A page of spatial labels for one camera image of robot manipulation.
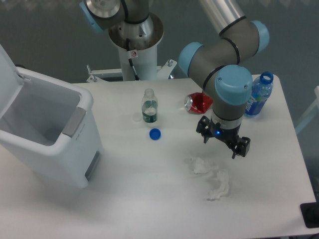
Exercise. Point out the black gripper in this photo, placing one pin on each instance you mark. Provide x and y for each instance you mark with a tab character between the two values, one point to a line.
225	131

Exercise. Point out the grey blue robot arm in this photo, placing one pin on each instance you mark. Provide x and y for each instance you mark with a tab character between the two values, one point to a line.
216	69

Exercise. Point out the white crumpled paper ball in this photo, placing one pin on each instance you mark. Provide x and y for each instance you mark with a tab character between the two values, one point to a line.
206	180

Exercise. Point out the crushed red soda can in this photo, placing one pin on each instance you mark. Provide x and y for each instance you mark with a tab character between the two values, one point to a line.
197	103

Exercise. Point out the blue plastic bottle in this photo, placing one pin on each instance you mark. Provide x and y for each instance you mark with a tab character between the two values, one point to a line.
261	90

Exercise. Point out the blue bottle cap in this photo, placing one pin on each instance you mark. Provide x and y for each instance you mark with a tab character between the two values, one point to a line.
155	134

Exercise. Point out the clear green-label plastic bottle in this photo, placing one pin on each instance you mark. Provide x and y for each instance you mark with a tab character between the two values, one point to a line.
149	106

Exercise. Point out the white bottle cap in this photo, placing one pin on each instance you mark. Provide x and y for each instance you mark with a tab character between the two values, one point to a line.
136	117

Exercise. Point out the black device at edge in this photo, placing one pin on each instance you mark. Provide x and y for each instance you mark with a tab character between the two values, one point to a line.
310	213

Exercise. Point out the white open trash bin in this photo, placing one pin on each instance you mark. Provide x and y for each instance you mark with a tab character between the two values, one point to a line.
48	124

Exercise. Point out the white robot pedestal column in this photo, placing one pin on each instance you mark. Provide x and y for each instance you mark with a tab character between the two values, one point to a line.
137	46

